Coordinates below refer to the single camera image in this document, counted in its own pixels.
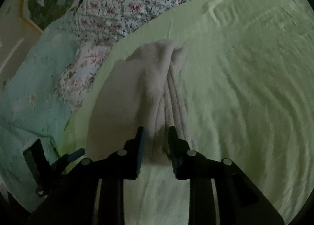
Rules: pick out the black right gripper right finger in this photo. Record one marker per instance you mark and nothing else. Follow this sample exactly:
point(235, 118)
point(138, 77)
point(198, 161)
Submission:
point(219, 192)

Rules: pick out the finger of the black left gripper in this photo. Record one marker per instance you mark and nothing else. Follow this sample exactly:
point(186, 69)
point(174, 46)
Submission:
point(76, 155)

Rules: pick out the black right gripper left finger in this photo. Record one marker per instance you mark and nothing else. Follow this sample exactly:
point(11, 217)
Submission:
point(92, 192)

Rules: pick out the beige knit sweater brown trim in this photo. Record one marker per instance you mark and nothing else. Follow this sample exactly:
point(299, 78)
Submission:
point(141, 91)

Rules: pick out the teal floral pillow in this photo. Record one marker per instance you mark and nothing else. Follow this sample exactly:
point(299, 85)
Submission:
point(31, 110)

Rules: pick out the white floral pillow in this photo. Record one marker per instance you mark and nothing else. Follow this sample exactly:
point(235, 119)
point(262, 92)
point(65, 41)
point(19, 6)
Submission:
point(77, 80)

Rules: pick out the wooden headboard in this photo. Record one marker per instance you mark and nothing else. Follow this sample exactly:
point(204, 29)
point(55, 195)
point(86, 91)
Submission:
point(18, 35)

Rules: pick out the light green bed sheet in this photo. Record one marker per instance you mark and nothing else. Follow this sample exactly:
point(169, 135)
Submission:
point(248, 85)

